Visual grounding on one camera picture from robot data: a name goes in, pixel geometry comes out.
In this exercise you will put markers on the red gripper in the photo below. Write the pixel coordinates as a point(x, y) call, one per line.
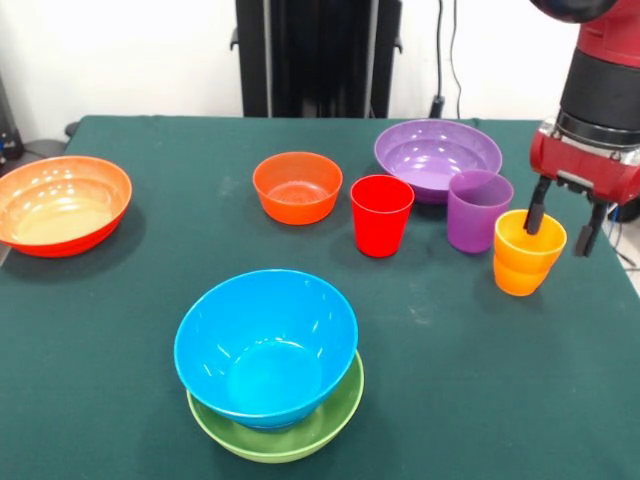
point(575, 160)

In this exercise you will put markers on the orange cup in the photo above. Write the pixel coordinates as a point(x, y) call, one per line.
point(525, 270)

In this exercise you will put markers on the small orange bowl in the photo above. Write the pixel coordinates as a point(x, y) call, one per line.
point(300, 210)

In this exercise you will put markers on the large light blue bowl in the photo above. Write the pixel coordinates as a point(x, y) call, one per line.
point(265, 350)

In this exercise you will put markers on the green bowl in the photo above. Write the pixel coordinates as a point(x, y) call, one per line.
point(300, 435)

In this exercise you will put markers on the large orange bowl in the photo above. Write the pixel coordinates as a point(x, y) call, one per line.
point(55, 210)

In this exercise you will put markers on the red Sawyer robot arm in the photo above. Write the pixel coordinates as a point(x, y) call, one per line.
point(605, 85)

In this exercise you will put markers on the purple cup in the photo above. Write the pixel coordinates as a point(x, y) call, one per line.
point(475, 225)

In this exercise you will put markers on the purple bowl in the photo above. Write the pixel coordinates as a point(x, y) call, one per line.
point(425, 155)

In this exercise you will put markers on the red cup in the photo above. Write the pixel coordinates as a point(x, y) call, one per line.
point(380, 225)

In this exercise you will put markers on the dark green table cloth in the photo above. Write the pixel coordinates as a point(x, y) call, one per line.
point(450, 375)

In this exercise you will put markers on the grey office chair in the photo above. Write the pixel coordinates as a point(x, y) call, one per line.
point(40, 147)

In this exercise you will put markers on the black equipment stand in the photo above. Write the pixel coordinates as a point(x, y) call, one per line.
point(7, 120)

